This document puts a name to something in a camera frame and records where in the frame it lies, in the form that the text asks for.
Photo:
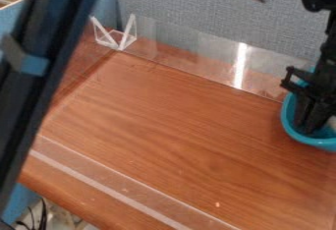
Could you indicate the clear acrylic front barrier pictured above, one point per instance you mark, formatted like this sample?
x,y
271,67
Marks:
x,y
147,200

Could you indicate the clear acrylic corner bracket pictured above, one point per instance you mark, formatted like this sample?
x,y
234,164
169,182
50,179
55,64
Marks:
x,y
115,39

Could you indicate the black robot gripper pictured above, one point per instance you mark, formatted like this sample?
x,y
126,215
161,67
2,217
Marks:
x,y
314,88

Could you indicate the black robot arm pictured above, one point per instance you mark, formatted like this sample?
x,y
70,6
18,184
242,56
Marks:
x,y
37,50

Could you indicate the blue plastic bowl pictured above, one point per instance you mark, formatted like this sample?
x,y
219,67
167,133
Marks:
x,y
323,138

